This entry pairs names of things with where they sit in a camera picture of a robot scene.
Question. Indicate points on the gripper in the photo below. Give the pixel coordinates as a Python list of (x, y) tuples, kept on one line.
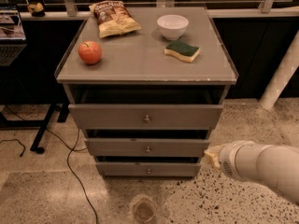
[(228, 160)]

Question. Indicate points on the grey bottom drawer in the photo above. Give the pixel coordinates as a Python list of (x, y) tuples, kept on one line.
[(156, 169)]

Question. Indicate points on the grey drawer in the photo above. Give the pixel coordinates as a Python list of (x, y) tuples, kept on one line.
[(146, 117), (130, 147), (156, 169)]

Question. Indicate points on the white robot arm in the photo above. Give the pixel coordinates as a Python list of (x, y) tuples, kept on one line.
[(273, 166)]

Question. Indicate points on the grey drawer cabinet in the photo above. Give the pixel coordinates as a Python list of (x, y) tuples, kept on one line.
[(135, 71)]

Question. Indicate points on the grey middle drawer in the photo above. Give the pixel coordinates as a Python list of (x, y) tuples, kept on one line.
[(130, 147)]

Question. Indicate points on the grey top drawer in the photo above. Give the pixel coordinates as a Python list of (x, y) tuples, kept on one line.
[(146, 117)]

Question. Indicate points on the green yellow sponge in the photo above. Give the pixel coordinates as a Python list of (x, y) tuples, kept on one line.
[(182, 51)]

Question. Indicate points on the white diagonal pipe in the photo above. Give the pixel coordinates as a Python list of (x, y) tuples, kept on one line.
[(282, 76)]

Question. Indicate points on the white bowl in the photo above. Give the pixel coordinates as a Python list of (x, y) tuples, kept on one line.
[(172, 27)]

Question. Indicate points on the red apple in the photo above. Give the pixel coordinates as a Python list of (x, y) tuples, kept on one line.
[(90, 52)]

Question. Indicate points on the yellow chip bag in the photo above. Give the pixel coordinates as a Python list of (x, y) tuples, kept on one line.
[(113, 18)]

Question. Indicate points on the small yellow black object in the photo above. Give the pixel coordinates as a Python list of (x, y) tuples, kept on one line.
[(36, 9)]

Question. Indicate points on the laptop on desk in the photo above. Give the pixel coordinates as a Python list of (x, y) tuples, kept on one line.
[(12, 36)]

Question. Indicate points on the black desk frame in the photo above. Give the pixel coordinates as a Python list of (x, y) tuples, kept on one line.
[(40, 124)]

